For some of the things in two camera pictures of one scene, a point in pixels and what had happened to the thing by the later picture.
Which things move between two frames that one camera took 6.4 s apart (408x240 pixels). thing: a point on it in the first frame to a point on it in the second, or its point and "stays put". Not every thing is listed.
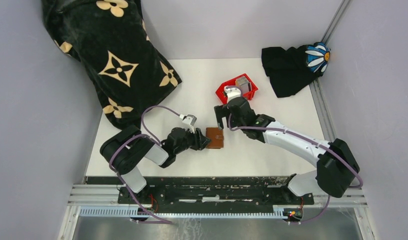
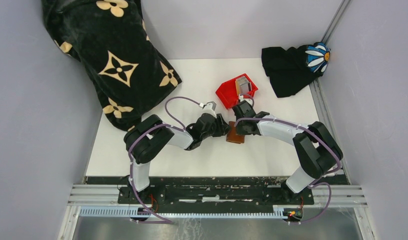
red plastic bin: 222,95 stays put
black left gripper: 201,143 to 223,127
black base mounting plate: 215,190 stays put
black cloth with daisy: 291,71 stays put
